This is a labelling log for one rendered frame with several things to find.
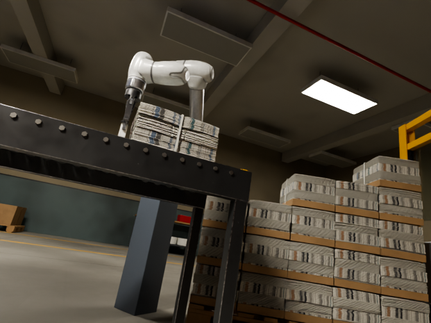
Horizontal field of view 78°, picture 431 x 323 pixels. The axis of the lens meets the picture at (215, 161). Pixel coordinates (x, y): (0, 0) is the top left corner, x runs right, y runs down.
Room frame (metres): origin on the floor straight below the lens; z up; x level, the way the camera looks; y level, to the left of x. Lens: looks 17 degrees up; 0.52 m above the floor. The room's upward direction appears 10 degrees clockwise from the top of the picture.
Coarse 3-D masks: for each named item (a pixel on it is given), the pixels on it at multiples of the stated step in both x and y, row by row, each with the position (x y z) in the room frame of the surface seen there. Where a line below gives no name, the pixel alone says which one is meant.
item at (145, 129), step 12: (144, 108) 1.02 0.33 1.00; (156, 108) 1.03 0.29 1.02; (144, 120) 1.02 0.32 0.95; (156, 120) 1.04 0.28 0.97; (168, 120) 1.05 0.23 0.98; (132, 132) 1.12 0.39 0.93; (144, 132) 1.03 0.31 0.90; (156, 132) 1.05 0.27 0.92; (168, 132) 1.06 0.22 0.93; (156, 144) 1.06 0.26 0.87; (168, 144) 1.07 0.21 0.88
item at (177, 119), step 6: (174, 120) 1.07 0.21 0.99; (180, 120) 1.08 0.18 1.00; (186, 120) 1.09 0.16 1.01; (174, 126) 1.07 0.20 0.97; (186, 126) 1.09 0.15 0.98; (174, 132) 1.08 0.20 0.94; (180, 132) 1.08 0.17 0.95; (174, 138) 1.08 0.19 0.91; (180, 138) 1.09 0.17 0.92; (174, 144) 1.08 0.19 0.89; (180, 144) 1.09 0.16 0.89; (180, 150) 1.10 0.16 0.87
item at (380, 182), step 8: (368, 184) 1.88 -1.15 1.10; (376, 184) 1.77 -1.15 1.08; (384, 184) 1.74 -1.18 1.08; (392, 184) 1.74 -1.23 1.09; (400, 184) 1.73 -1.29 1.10; (408, 184) 1.73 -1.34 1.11; (384, 216) 1.74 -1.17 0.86; (392, 216) 1.74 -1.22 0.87; (400, 216) 1.73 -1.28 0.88; (416, 224) 1.73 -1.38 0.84; (384, 248) 1.73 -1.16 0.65; (392, 256) 1.73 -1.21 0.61; (400, 256) 1.73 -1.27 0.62; (408, 256) 1.73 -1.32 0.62; (416, 256) 1.73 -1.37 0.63; (424, 256) 1.73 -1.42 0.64; (384, 288) 1.74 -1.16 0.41; (392, 288) 1.74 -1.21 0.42; (400, 296) 1.74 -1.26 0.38; (408, 296) 1.73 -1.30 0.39; (416, 296) 1.73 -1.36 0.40; (424, 296) 1.73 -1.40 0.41
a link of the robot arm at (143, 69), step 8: (136, 56) 1.09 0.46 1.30; (144, 56) 1.09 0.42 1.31; (136, 64) 1.09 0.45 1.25; (144, 64) 1.08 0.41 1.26; (152, 64) 1.08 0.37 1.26; (128, 72) 1.11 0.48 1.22; (136, 72) 1.09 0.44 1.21; (144, 72) 1.09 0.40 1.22; (144, 80) 1.12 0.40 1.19; (152, 80) 1.12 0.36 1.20
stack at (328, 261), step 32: (256, 224) 1.77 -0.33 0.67; (288, 224) 1.77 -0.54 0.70; (320, 224) 1.77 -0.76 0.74; (352, 224) 1.76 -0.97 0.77; (256, 256) 1.78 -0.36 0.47; (288, 256) 1.77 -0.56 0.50; (320, 256) 1.75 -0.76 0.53; (352, 256) 1.75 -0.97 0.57; (192, 288) 1.79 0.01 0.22; (256, 288) 1.78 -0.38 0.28; (288, 288) 1.77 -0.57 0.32; (320, 288) 1.76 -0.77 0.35; (192, 320) 1.78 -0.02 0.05; (256, 320) 1.77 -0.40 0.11; (288, 320) 1.77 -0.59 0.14; (352, 320) 1.75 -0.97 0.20
